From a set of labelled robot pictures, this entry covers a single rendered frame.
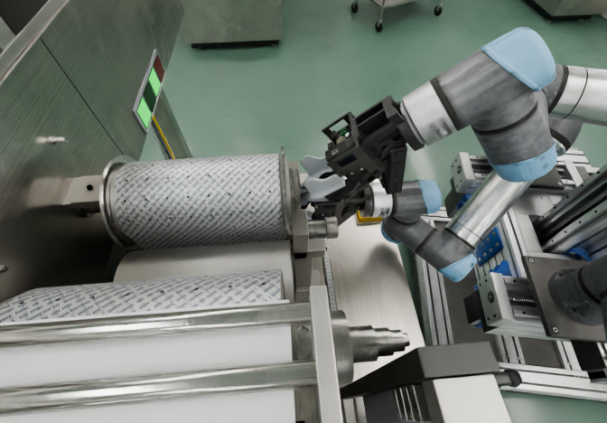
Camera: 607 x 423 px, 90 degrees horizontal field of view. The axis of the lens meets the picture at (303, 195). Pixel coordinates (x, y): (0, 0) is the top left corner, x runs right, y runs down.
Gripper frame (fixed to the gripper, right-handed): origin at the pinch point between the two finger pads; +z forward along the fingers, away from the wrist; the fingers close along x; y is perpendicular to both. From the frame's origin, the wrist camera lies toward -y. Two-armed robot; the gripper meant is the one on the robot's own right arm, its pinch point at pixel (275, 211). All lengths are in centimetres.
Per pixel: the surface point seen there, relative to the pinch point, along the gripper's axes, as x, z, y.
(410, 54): -240, -131, -109
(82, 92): -10.3, 30.1, 25.1
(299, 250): 12.1, -4.5, 5.3
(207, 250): 14.7, 9.9, 13.4
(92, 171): -0.3, 30.1, 16.5
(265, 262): 17.7, 0.9, 14.4
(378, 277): 9.7, -24.6, -19.1
